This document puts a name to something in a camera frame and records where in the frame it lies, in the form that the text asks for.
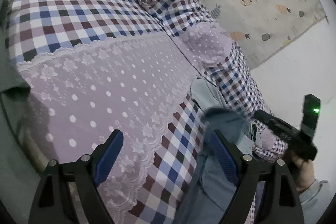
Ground dark blue shirt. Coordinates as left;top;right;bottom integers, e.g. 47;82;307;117
173;107;253;224

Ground grey sleeve forearm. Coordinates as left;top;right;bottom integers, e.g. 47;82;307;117
299;180;332;224

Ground person right hand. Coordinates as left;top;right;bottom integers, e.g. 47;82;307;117
282;149;315;194

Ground light grey-blue garment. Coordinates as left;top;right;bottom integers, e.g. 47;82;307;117
190;77;254;153

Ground folded olive green garment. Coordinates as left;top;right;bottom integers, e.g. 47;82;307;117
1;0;30;123

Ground plaid bed sheet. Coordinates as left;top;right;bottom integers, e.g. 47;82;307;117
6;0;204;223

